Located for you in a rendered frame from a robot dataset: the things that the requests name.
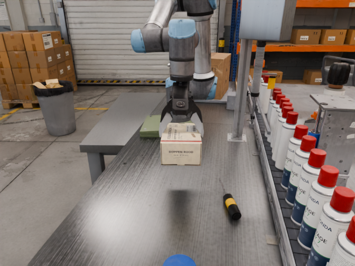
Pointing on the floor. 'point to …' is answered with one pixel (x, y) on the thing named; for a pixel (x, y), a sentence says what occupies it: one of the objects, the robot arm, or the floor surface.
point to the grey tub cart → (329, 68)
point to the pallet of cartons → (31, 64)
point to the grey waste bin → (58, 113)
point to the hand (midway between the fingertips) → (181, 138)
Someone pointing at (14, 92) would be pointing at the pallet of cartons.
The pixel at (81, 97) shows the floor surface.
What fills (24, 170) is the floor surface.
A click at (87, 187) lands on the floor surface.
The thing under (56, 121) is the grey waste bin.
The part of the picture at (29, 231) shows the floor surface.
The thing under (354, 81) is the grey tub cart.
